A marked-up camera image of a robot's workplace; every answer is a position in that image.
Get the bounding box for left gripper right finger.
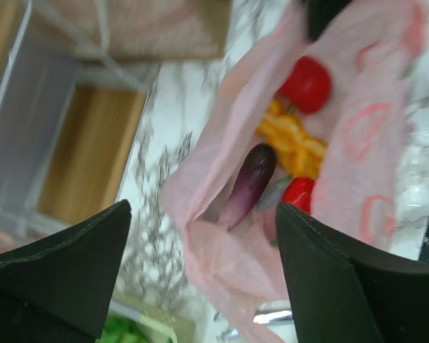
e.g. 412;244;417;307
275;204;429;343

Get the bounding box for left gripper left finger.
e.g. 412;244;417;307
0;200;132;342

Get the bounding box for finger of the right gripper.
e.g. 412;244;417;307
305;0;352;41

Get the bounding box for green lettuce toy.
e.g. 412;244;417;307
95;309;178;343

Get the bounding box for red tomato toy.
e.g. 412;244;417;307
277;56;332;114

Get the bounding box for pink plastic bag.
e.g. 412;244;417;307
160;1;428;342

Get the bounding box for red bell pepper toy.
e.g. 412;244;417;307
282;177;315;214

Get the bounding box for purple eggplant toy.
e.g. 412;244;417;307
218;143;277;231

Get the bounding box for brown paper grocery bag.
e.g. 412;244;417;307
31;1;232;61

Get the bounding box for white wire wooden shelf rack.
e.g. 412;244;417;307
0;1;147;237

